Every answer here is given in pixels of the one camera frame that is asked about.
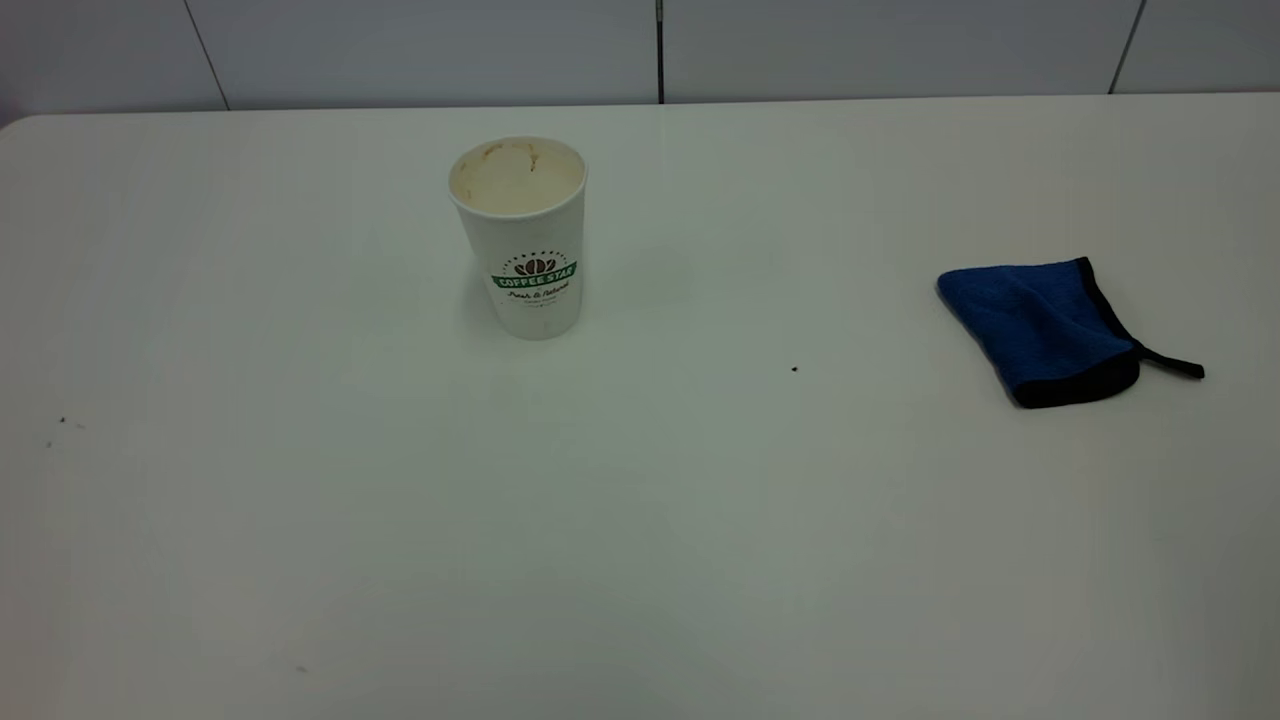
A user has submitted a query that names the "blue cloth with black trim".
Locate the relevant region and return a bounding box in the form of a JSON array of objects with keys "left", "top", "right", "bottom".
[{"left": 936, "top": 256, "right": 1207, "bottom": 410}]

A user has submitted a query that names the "white Coffee Star paper cup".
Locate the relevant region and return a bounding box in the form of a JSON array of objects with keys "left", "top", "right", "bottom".
[{"left": 447, "top": 135, "right": 589, "bottom": 342}]

